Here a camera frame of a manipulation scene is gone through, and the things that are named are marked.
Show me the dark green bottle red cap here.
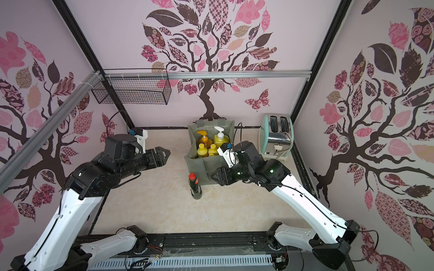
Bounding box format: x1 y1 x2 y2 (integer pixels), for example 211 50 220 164
189 173 202 200

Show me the green fabric shopping bag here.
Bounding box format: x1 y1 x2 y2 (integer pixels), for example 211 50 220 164
184 119 235 186

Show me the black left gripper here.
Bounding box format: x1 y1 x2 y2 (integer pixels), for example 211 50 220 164
118 145 172 178

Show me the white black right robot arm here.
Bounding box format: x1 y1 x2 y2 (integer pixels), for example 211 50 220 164
211 141 363 270

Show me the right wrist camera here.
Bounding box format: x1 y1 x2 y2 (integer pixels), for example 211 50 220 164
218 142 237 168

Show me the black wire basket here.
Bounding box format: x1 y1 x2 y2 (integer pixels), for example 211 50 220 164
92 68 172 105

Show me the white slotted cable duct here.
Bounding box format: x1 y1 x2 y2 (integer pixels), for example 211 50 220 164
90 255 273 271

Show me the orange bottle yellow cap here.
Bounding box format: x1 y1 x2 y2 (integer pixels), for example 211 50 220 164
197 143 209 158
208 144 219 157

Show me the large orange pump soap bottle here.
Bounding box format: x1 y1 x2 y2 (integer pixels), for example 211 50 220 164
197 130 213 149

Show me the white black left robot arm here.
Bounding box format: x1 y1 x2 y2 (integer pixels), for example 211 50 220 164
11 134 170 271

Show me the yellow pump soap bottle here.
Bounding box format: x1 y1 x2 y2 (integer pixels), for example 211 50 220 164
214 126 230 149

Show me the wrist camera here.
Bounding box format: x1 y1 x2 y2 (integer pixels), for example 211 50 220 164
218 142 237 168
128 127 148 154

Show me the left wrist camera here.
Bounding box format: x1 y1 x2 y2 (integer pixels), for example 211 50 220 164
128 127 148 154

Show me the mint chrome toaster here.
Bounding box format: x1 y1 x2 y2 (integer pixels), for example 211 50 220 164
258 114 295 161

